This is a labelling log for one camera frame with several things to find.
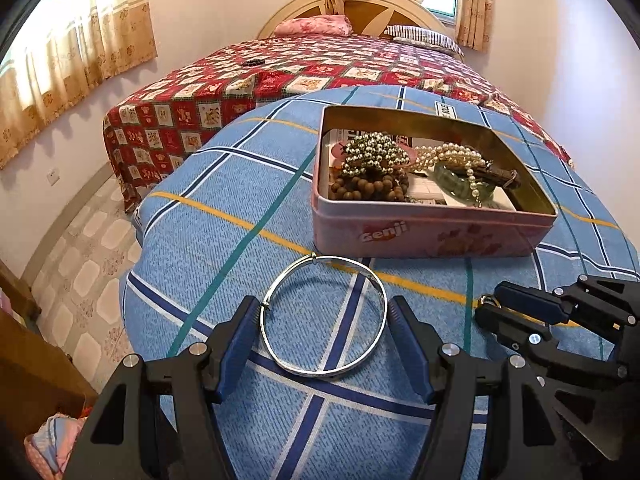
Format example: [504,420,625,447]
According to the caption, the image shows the brown wooden bead necklace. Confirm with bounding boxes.
[329,165,411,203]

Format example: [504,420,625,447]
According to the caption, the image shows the wide beige patterned curtain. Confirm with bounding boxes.
[0,0,158,171]

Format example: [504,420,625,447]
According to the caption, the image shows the red patterned bedspread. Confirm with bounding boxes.
[102,34,573,213]

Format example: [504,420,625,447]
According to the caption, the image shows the silver bangle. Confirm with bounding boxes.
[258,253,388,375]

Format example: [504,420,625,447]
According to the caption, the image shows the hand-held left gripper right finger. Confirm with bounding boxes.
[389,295,586,480]

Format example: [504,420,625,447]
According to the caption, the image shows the wooden arched headboard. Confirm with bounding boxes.
[257,0,453,41]

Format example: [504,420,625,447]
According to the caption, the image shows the pink tin box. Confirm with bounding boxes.
[311,105,558,258]

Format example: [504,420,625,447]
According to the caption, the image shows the blue checked cloth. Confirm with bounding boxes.
[119,85,640,480]

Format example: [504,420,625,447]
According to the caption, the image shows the narrow beige patterned curtain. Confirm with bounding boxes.
[454,0,496,52]

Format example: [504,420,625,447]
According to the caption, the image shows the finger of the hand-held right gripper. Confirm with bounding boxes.
[474,304,630,388]
[494,275,640,333]

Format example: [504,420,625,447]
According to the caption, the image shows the green jade bangle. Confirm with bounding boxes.
[432,161,497,207]

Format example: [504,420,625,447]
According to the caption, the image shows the printed paper cards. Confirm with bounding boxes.
[320,129,516,211]

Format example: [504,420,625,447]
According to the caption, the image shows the pink floral pillow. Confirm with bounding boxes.
[274,15,352,37]

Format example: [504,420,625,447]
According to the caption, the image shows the white pearl necklace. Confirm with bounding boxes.
[412,142,488,196]

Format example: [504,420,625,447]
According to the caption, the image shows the pink and blue cloth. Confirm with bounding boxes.
[24,412,88,476]

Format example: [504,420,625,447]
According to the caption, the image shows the silver bead necklace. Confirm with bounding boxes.
[342,131,408,173]

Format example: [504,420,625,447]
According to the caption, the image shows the brown wooden furniture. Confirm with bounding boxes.
[0,260,98,461]

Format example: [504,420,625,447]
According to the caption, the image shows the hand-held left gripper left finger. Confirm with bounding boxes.
[70,295,263,480]

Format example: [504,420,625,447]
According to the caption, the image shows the striped pillow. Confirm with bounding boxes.
[384,25,465,57]

